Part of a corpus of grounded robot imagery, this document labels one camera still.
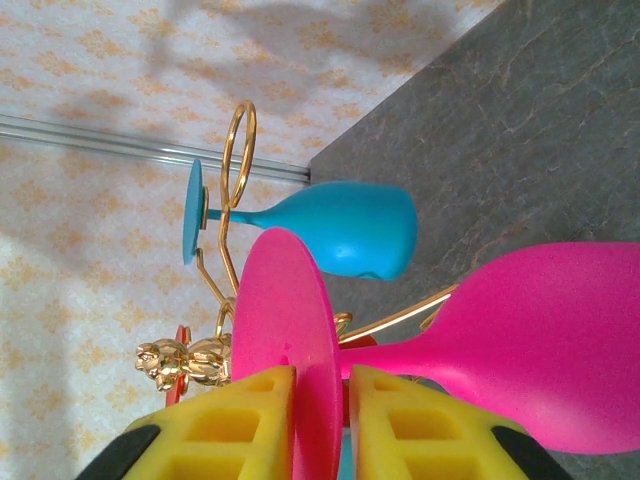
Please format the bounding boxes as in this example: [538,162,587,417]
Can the pink wine glass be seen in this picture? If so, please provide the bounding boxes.
[231,226,640,480]

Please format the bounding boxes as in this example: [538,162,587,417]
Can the light blue wine glass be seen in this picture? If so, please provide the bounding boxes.
[338,433,357,480]

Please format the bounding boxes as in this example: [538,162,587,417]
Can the turquoise wine glass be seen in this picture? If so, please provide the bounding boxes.
[184,157,419,282]

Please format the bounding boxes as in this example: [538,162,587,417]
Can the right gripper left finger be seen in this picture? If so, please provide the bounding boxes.
[82,364,297,480]

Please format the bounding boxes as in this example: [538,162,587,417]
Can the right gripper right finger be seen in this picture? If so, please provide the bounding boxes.
[348,363,575,480]

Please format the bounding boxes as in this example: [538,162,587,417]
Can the gold wire wine glass rack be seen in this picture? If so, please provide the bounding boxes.
[134,98,460,397]

